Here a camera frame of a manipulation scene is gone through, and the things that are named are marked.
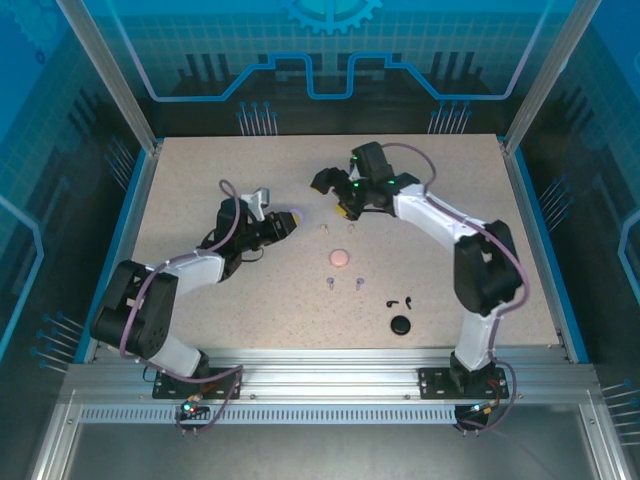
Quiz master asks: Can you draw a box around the aluminium front beam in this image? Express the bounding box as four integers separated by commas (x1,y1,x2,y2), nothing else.
64,348,599,401

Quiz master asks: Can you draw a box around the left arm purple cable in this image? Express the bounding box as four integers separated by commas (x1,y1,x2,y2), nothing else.
118,178,246,437

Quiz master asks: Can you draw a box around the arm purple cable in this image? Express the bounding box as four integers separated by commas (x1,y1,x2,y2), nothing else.
118,178,246,437
382,141,530,437

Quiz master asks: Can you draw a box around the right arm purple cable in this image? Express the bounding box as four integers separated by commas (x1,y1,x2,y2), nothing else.
382,141,530,437

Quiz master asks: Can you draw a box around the side rail with blue trim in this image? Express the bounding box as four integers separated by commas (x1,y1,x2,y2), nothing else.
499,137,592,365
74,139,164,364

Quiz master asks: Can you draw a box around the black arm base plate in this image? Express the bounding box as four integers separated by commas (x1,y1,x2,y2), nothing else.
152,367,245,400
418,367,511,400

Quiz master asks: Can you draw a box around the slotted aluminium cable duct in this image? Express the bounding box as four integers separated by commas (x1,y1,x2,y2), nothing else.
78,405,464,426

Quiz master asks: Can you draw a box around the aluminium frame post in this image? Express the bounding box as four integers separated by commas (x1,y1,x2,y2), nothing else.
501,0,605,155
54,0,164,154

